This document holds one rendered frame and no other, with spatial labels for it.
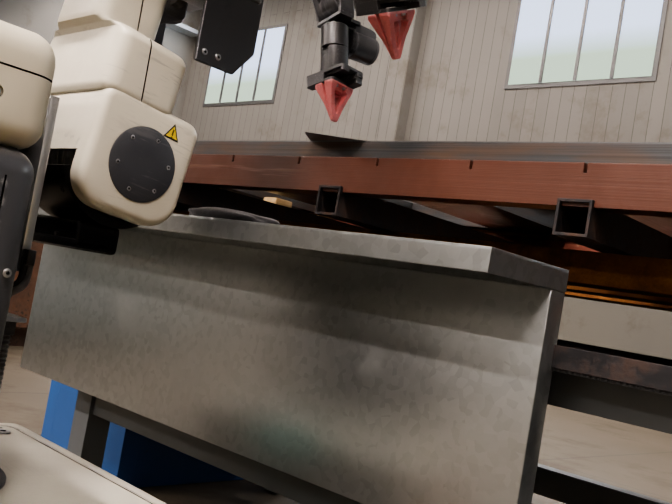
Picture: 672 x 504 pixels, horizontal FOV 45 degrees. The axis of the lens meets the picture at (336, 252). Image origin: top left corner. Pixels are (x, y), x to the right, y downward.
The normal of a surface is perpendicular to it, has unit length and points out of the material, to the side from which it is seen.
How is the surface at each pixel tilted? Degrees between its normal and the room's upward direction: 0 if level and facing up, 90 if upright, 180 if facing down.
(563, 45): 90
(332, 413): 90
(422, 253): 90
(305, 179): 90
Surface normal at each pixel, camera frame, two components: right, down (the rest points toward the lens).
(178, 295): -0.65, -0.15
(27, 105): 0.72, 0.09
